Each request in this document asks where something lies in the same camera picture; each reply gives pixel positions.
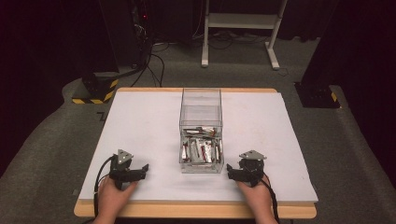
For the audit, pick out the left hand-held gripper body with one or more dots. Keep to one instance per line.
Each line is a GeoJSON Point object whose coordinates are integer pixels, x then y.
{"type": "Point", "coordinates": [120, 165]}

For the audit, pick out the wooden table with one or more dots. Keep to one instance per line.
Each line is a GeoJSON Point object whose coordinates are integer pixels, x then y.
{"type": "Point", "coordinates": [193, 210]}

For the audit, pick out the white metal stand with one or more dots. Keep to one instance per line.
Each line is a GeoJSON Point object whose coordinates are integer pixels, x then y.
{"type": "Point", "coordinates": [241, 21]}

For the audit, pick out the person's right hand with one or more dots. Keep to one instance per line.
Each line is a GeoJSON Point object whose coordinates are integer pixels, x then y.
{"type": "Point", "coordinates": [257, 199]}

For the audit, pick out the person's left hand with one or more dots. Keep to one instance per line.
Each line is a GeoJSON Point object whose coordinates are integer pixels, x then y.
{"type": "Point", "coordinates": [112, 199]}

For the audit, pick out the black equipment cabinet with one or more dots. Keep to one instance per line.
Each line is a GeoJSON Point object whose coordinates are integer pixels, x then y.
{"type": "Point", "coordinates": [146, 21]}

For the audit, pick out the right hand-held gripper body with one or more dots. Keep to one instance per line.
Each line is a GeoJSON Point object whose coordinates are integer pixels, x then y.
{"type": "Point", "coordinates": [252, 166]}

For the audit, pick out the pile of silver red packets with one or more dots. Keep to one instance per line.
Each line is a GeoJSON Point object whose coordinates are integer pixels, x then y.
{"type": "Point", "coordinates": [200, 149]}

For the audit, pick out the white table mat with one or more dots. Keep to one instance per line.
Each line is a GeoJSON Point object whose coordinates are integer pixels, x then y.
{"type": "Point", "coordinates": [149, 130]}

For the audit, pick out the clear plastic box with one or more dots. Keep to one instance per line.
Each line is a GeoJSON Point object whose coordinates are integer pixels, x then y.
{"type": "Point", "coordinates": [201, 105]}

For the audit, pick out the black yellow striped stand base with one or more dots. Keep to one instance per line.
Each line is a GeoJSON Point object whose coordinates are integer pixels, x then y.
{"type": "Point", "coordinates": [99, 90]}

